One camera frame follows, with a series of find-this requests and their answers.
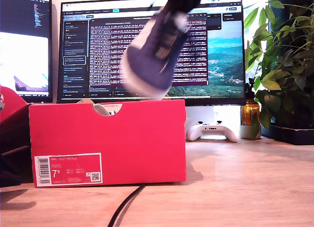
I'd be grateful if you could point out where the red shoebox lid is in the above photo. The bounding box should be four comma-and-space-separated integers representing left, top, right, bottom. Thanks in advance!
0, 85, 31, 155

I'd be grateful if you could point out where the red cardboard shoebox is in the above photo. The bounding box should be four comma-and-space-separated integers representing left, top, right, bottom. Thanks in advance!
28, 98, 187, 188

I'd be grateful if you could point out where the wide black computer monitor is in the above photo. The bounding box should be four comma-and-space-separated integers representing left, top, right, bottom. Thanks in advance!
56, 0, 247, 107

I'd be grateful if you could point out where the green leafy potted plant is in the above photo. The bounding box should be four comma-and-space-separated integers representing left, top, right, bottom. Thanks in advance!
242, 0, 314, 139

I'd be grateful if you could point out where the amber glass pump bottle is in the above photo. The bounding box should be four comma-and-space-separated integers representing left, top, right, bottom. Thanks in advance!
240, 78, 261, 126

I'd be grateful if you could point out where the white game controller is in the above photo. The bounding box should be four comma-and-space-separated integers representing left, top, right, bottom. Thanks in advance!
185, 120, 241, 143

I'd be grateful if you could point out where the small pale pot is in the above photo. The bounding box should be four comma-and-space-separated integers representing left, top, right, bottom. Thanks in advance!
239, 124, 262, 140

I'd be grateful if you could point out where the narrow black computer monitor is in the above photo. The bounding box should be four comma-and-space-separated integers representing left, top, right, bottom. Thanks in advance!
0, 0, 53, 104

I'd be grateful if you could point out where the dark plant tray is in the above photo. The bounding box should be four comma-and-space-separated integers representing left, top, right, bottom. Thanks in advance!
260, 123, 314, 146

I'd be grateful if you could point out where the thin black cable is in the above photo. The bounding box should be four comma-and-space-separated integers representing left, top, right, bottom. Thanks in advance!
112, 185, 147, 227
106, 185, 142, 227

